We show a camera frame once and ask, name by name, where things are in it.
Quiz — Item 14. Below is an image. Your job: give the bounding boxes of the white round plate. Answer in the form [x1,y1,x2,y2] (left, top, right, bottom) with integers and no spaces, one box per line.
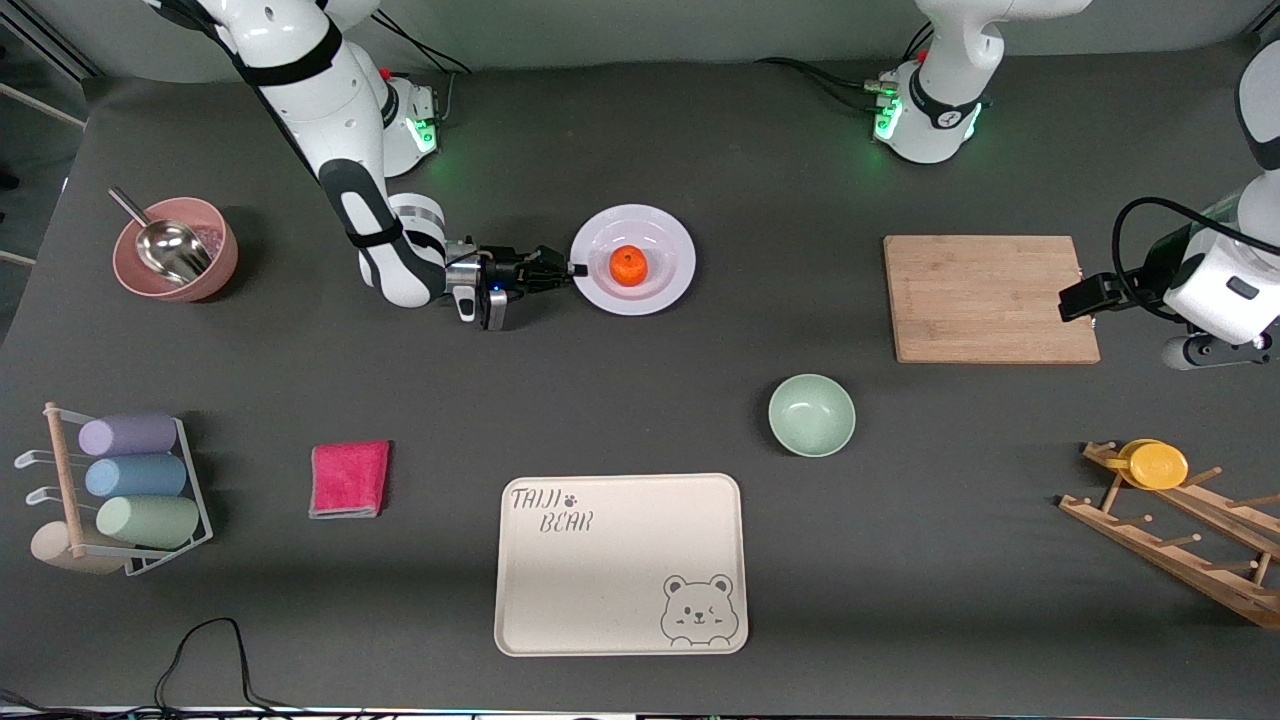
[570,204,698,317]

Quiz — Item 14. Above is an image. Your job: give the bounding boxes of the bamboo cutting board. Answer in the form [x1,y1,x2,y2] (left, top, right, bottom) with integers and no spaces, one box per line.
[883,235,1102,365]

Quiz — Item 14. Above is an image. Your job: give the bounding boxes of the yellow mug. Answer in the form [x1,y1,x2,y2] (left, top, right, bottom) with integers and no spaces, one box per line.
[1105,438,1190,491]

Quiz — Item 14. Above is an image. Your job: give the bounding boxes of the pink folded cloth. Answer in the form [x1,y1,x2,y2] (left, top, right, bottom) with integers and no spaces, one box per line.
[308,440,392,520]

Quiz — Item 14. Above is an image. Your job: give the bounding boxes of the wooden peg mug rack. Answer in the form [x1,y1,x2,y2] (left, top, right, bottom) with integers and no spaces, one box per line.
[1058,440,1280,629]

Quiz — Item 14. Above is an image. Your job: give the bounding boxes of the pink bowl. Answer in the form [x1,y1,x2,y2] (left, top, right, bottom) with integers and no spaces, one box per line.
[112,196,240,304]

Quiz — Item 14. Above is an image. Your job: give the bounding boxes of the beige bear print tray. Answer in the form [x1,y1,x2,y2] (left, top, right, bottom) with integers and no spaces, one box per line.
[494,473,750,658]

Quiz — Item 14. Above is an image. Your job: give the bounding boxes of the light green bowl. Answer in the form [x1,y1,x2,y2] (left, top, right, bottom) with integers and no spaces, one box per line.
[768,373,858,459]

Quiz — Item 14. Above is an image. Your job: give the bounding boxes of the metal scoop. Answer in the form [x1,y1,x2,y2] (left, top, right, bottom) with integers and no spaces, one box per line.
[108,186,216,286]

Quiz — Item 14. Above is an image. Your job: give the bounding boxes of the purple cup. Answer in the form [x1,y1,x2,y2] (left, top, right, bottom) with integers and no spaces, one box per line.
[78,413,179,458]

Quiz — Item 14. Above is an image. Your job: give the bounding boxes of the blue cup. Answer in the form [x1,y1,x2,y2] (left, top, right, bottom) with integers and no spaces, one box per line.
[84,455,189,499]

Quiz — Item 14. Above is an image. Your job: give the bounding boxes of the green cup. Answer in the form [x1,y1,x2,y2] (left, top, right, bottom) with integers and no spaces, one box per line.
[96,495,201,549]

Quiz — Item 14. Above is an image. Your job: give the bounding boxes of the beige cup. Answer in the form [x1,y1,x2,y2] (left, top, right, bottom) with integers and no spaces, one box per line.
[30,520,131,576]

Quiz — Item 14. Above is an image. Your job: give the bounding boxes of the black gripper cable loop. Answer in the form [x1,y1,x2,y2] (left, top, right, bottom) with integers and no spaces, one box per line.
[1112,197,1280,321]

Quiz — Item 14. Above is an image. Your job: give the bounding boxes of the white wire cup rack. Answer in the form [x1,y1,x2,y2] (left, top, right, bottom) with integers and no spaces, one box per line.
[15,402,214,578]

